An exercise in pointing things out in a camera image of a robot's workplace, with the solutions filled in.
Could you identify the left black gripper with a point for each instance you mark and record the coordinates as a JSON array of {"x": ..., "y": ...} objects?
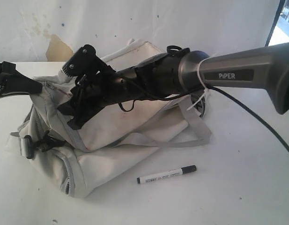
[{"x": 13, "y": 83}]

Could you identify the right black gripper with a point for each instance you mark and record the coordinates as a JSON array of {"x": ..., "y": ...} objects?
[{"x": 98, "y": 86}]

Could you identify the white fabric duffel bag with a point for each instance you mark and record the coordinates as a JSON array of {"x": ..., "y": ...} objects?
[{"x": 109, "y": 144}]

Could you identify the black and white marker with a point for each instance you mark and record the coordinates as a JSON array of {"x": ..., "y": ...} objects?
[{"x": 166, "y": 174}]

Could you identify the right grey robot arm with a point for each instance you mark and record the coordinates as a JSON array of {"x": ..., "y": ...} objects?
[{"x": 173, "y": 74}]

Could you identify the black window frame post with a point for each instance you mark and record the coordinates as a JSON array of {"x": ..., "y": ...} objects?
[{"x": 276, "y": 17}]

